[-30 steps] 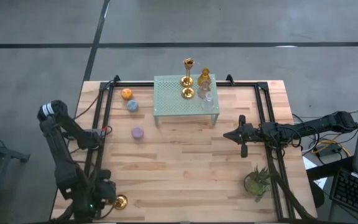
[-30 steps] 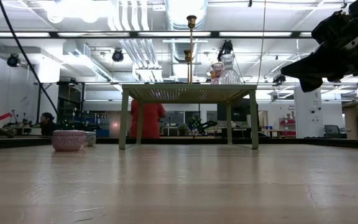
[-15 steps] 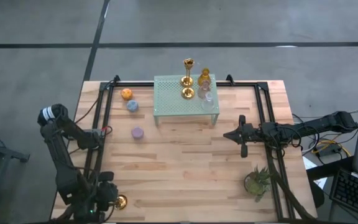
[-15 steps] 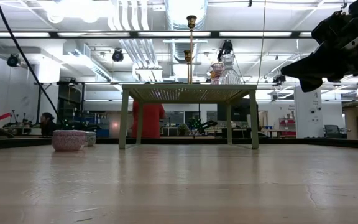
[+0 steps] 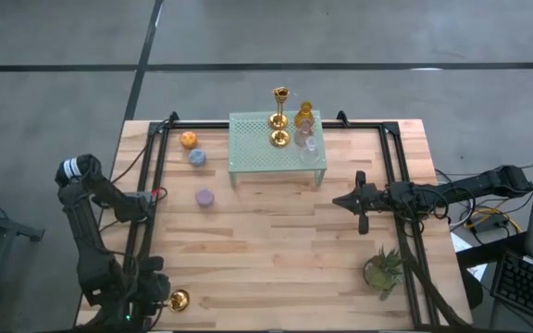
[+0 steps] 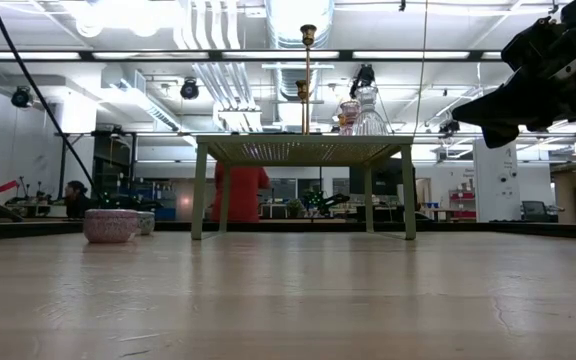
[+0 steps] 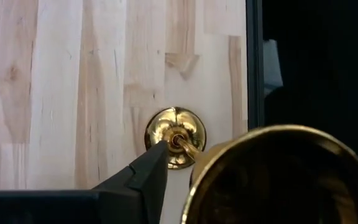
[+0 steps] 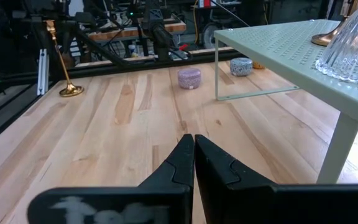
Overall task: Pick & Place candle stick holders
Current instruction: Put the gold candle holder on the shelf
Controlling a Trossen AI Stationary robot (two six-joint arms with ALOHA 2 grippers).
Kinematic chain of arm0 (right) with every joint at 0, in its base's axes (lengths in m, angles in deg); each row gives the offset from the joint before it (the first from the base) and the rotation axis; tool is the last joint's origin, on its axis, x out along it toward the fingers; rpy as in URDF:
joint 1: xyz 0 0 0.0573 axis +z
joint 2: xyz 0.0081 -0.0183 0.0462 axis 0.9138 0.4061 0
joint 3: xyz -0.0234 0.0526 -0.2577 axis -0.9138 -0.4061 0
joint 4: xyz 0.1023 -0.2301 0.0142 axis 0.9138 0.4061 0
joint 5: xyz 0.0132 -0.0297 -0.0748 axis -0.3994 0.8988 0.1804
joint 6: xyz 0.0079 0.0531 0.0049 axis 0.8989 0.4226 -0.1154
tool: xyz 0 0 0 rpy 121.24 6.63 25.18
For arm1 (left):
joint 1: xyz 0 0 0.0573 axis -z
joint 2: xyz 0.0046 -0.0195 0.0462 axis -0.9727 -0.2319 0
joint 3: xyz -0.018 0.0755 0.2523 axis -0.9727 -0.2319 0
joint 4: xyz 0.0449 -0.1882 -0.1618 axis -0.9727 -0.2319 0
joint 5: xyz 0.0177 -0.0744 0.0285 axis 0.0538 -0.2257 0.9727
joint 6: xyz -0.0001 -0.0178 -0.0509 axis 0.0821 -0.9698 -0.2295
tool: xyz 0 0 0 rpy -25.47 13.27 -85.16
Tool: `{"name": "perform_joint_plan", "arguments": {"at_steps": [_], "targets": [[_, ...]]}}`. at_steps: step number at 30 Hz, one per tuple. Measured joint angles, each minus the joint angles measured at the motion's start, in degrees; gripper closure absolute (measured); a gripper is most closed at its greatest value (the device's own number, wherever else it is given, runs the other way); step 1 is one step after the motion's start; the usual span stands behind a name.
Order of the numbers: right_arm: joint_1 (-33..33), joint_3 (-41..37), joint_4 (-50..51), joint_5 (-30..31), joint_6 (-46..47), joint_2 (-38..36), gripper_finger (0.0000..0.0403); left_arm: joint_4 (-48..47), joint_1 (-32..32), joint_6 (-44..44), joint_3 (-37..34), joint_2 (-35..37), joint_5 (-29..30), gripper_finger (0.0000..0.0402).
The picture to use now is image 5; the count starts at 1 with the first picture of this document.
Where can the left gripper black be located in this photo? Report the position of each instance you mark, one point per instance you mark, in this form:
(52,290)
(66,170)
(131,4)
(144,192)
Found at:
(151,289)

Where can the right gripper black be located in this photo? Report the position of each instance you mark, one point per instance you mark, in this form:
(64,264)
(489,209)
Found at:
(376,199)

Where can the medium gold candlestick holder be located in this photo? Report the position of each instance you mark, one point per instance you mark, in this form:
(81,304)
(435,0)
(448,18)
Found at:
(179,300)

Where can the clear glass candlestick holder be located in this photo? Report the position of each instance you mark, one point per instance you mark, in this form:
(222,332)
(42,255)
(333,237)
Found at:
(310,156)

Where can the pink glass candlestick holder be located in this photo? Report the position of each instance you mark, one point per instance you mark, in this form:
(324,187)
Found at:
(301,136)

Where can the tall gold candlestick holder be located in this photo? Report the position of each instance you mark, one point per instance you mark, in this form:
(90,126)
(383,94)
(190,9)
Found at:
(279,139)

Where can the orange glass candlestick holder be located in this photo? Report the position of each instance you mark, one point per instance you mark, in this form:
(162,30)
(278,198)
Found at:
(304,111)

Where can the purple round candle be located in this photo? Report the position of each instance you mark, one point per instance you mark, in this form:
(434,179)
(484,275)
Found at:
(205,197)

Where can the blue round candle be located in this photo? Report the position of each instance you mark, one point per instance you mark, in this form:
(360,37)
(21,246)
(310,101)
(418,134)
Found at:
(197,157)

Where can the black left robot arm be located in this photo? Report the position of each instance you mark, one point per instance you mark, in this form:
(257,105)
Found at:
(86,231)

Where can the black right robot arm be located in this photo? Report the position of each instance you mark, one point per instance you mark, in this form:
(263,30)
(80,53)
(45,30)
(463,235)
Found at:
(470,187)

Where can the orange round candle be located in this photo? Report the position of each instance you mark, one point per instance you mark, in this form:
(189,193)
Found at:
(189,140)

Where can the potted green succulent plant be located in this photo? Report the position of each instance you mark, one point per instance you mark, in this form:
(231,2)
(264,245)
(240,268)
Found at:
(382,275)

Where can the mint green perforated metal shelf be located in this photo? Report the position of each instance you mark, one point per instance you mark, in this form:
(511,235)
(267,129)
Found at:
(252,148)

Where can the white paper sheet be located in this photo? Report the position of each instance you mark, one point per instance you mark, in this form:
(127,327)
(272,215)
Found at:
(461,242)

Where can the black power adapter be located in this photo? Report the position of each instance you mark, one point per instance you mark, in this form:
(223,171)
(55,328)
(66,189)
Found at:
(488,223)

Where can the black keyboard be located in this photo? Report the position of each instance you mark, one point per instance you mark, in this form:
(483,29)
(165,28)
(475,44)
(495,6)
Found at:
(525,287)

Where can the black metal table frame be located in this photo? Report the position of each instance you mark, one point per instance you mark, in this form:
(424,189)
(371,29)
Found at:
(363,124)

